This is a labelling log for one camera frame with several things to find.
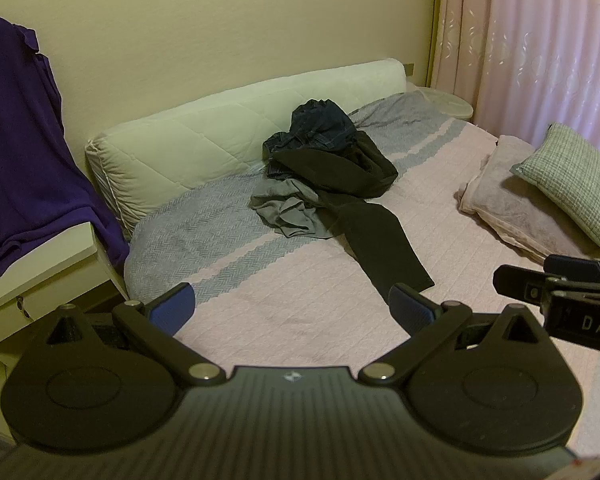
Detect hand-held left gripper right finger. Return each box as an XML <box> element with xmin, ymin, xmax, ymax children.
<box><xmin>357</xmin><ymin>283</ymin><xmax>551</xmax><ymax>388</ymax></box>

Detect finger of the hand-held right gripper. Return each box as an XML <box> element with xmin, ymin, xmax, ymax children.
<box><xmin>493</xmin><ymin>264</ymin><xmax>571</xmax><ymax>307</ymax></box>
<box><xmin>544</xmin><ymin>254</ymin><xmax>600</xmax><ymax>283</ymax></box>

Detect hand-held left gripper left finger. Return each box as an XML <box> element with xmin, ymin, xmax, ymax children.
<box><xmin>42</xmin><ymin>282</ymin><xmax>227</xmax><ymax>388</ymax></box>

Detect blue denim jeans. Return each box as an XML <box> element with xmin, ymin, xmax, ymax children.
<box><xmin>262</xmin><ymin>99</ymin><xmax>362</xmax><ymax>181</ymax></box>

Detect black pants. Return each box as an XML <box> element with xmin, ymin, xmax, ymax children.
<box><xmin>270</xmin><ymin>130</ymin><xmax>436</xmax><ymax>293</ymax></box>

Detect folded pink blanket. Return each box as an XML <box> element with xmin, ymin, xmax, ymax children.
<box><xmin>457</xmin><ymin>135</ymin><xmax>600</xmax><ymax>263</ymax></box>

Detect green checked pillow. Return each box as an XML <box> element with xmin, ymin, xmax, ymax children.
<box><xmin>511</xmin><ymin>122</ymin><xmax>600</xmax><ymax>261</ymax></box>

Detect bed with pink cover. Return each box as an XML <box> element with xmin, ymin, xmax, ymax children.
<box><xmin>124</xmin><ymin>91</ymin><xmax>600</xmax><ymax>461</ymax></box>

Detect white nightstand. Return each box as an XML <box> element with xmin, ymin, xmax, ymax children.
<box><xmin>0</xmin><ymin>220</ymin><xmax>131</xmax><ymax>448</ymax></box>

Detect grey garment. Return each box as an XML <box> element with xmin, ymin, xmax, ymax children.
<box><xmin>250</xmin><ymin>179</ymin><xmax>348</xmax><ymax>241</ymax></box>

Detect white quilted headboard cushion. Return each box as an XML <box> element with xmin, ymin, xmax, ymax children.
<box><xmin>85</xmin><ymin>59</ymin><xmax>408</xmax><ymax>241</ymax></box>

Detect white round side table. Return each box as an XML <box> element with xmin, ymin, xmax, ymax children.
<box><xmin>415</xmin><ymin>85</ymin><xmax>475</xmax><ymax>121</ymax></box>

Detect purple cloth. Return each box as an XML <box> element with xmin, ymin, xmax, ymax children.
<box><xmin>0</xmin><ymin>14</ymin><xmax>131</xmax><ymax>278</ymax></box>

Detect pink curtain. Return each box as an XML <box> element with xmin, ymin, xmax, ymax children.
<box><xmin>430</xmin><ymin>0</ymin><xmax>600</xmax><ymax>151</ymax></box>

